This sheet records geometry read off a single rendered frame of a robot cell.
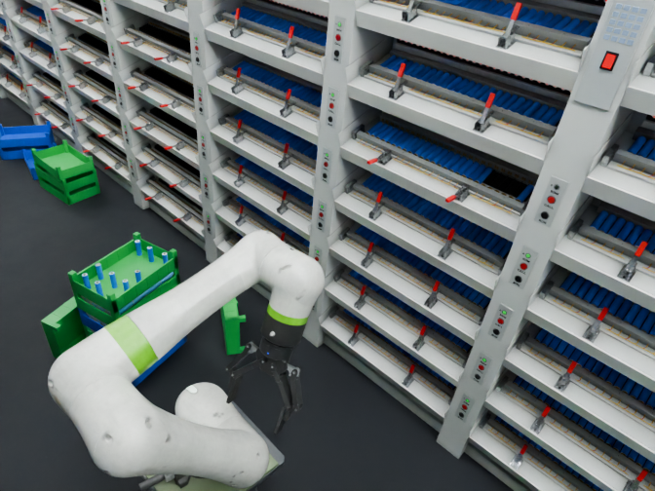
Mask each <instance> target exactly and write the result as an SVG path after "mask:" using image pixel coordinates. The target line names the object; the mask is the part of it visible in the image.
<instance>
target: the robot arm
mask: <svg viewBox="0 0 655 491"><path fill-rule="evenodd" d="M259 282H262V283H264V284H266V285H267V286H268V287H269V288H270V289H271V291H272V293H271V298H270V301H269V304H268V307H267V311H266V314H265V317H264V320H263V323H262V326H261V329H260V331H261V334H262V338H261V341H260V345H259V347H257V346H256V345H255V342H254V341H251V342H249V343H248V344H247V345H246V347H245V348H244V350H243V351H242V352H241V353H240V354H239V355H238V356H237V357H236V358H235V359H233V360H232V361H231V362H230V363H229V364H228V365H227V366H226V367H225V370H226V371H229V372H230V374H231V377H230V381H229V384H228V387H229V388H230V391H229V394H228V396H227V395H226V393H225V392H223V391H222V390H221V389H220V388H219V387H218V386H217V385H215V384H212V383H197V384H194V385H191V386H189V387H188V388H186V389H185V390H184V391H183V392H182V393H181V394H180V395H179V397H178V398H177V400H176V403H175V415H173V414H171V413H169V412H167V411H165V410H163V409H161V408H159V407H157V406H155V405H154V404H152V403H151V402H150V401H149V400H148V399H147V398H145V397H144V396H143V395H142V394H141V393H140V392H139V391H138V390H137V389H136V388H135V387H134V385H133V384H132V381H134V380H135V379H136V378H137V377H139V376H140V375H141V374H142V373H143V372H145V371H146V370H147V369H148V368H149V367H151V366H152V365H153V364H154V363H155V362H156V361H158V360H159V359H160V358H161V357H162V356H164V355H165V354H166V353H167V352H168V351H169V350H170V349H171V348H173V347H174V346H175V345H176V344H177V343H178V342H179V341H180V340H181V339H182V338H184V337H185V336H186V335H187V334H188V333H189V332H190V331H192V330H193V329H194V328H195V327H196V326H198V325H199V324H200V323H201V322H203V321H204V320H205V319H207V318H208V317H209V316H210V315H212V314H213V313H214V312H216V311H217V310H218V309H220V308H221V307H222V306H224V305H225V304H226V303H228V302H229V301H231V300H232V299H233V298H235V297H236V296H238V295H239V294H241V293H242V292H244V291H245V290H247V289H248V288H250V287H252V286H253V285H255V284H256V283H259ZM324 285H325V275H324V271H323V269H322V267H321V265H320V264H319V263H318V262H317V261H316V260H315V259H314V258H312V257H310V256H308V255H306V254H304V253H302V252H300V251H298V250H296V249H294V248H292V247H290V246H289V245H287V244H286V243H284V242H283V241H282V240H280V239H279V238H278V237H277V236H276V235H274V234H273V233H271V232H268V231H263V230H258V231H253V232H250V233H248V234H247V235H245V236H244V237H243V238H242V239H241V240H240V241H239V242H237V243H236V244H235V245H234V246H233V247H231V248H230V249H229V250H228V251H226V252H225V253H224V254H223V255H222V256H220V257H219V258H218V259H216V260H214V262H213V263H211V264H210V265H208V266H207V267H205V268H204V269H203V270H201V271H200V272H198V273H197V274H195V275H194V276H192V277H191V278H189V279H188V280H186V281H184V282H183V283H181V284H179V285H178V286H176V287H174V288H173V289H171V290H170V291H168V292H166V293H164V294H163V295H161V296H159V297H157V298H155V299H154V300H152V301H150V302H148V303H146V304H144V305H142V306H140V307H139V308H137V309H135V310H133V311H131V312H129V313H128V314H126V315H124V316H123V317H121V318H120V319H118V320H116V321H114V322H112V323H110V324H109V325H107V326H105V327H104V328H102V329H100V330H99V331H97V332H95V333H94V334H92V335H90V336H89V337H87V338H86V339H84V340H83V341H81V342H79V343H78V344H76V345H75V346H73V347H72V348H70V349H68V350H67V351H65V352H64V353H63V354H61V355H60V356H59V357H58V358H57V359H56V361H55V362H54V363H53V365H52V367H51V369H50V372H49V376H48V388H49V392H50V394H51V396H52V398H53V400H54V401H55V402H56V403H57V404H58V406H59V407H60V408H61V409H62V410H63V411H64V413H65V414H66V415H67V416H68V417H69V418H70V419H71V421H72V422H73V424H74V425H75V427H76V428H77V430H78V432H79V433H80V435H81V437H82V438H83V440H84V442H85V444H86V446H87V448H88V450H89V452H90V455H91V457H92V459H93V461H94V463H95V464H96V466H97V467H98V468H99V469H100V470H101V471H103V472H105V473H106V474H108V475H111V476H114V477H121V478H126V477H134V476H142V475H150V474H155V475H153V476H152V477H150V478H148V479H146V480H144V481H142V482H141V483H140V484H139V485H138V486H139V488H140V490H141V491H145V490H147V489H149V488H150V487H152V486H154V485H156V484H157V483H159V482H161V481H163V480H165V481H166V482H168V481H170V480H172V479H174V481H175V483H176V484H178V485H179V487H180V489H181V488H182V487H184V486H186V485H188V482H189V480H190V477H191V476H193V477H196V478H208V479H212V480H215V481H218V482H221V483H223V484H226V485H228V486H230V487H233V488H247V487H250V486H252V485H254V484H256V482H257V481H258V480H260V478H262V477H263V476H264V474H265V472H266V470H267V467H268V464H269V450H268V447H267V444H266V442H265V441H264V439H263V438H262V437H261V436H260V435H259V434H258V432H257V431H256V430H255V429H254V428H253V427H252V426H251V425H250V424H249V423H248V422H247V421H246V420H245V419H244V417H243V416H242V415H241V414H240V413H239V412H238V410H237V409H236V408H235V406H234V405H233V404H232V401H233V400H234V399H235V398H236V396H237V393H238V390H239V387H240V384H241V381H242V378H243V374H242V373H245V372H247V371H249V370H251V369H254V368H256V367H259V368H260V369H261V371H263V372H266V373H267V374H268V375H270V376H271V377H272V376H274V378H275V381H276V382H277V383H278V386H279V388H280V391H281V394H282V397H283V400H284V403H285V406H284V407H283V408H282V411H281V413H280V416H279V419H278V422H277V425H276V428H275V431H274V433H275V434H277V433H278V432H279V431H280V430H281V429H282V428H283V425H284V423H285V421H287V420H288V419H289V418H290V416H291V413H292V410H294V412H298V411H299V410H300V409H301V408H302V407H303V400H302V392H301V385H300V372H301V367H300V366H298V367H294V366H292V365H290V364H289V360H290V357H291V355H292V352H293V349H294V346H295V345H298V344H299V343H300V340H301V338H302V335H303V332H304V329H305V326H306V323H307V321H308V318H309V316H310V313H311V310H312V308H313V306H314V304H315V302H316V300H317V299H318V297H319V296H320V294H321V292H322V290H323V288H324ZM253 352H255V354H256V358H257V360H255V361H253V362H251V363H249V364H247V365H244V366H242V367H240V368H238V369H237V368H236V367H235V366H236V365H237V364H239V363H240V362H241V361H242V360H243V359H244V358H245V357H246V356H247V355H249V354H252V353H253ZM286 370H288V371H289V376H290V386H289V381H288V379H287V373H286ZM279 374H281V376H280V375H279ZM290 387H291V389H290Z"/></svg>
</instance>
